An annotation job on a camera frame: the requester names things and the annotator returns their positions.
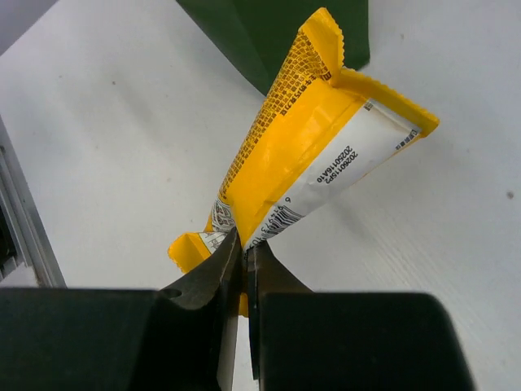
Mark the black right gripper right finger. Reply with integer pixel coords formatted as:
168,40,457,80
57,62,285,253
243,240,521,391

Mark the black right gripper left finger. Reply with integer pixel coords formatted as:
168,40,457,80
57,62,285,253
1,231,242,390

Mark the yellow snack packet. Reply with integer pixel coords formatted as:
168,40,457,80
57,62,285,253
168,7,441,318

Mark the aluminium table frame rail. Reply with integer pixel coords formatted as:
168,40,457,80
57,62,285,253
1,125,66,288

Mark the green paper bag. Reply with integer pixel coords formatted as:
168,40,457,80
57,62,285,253
178,0,370,94

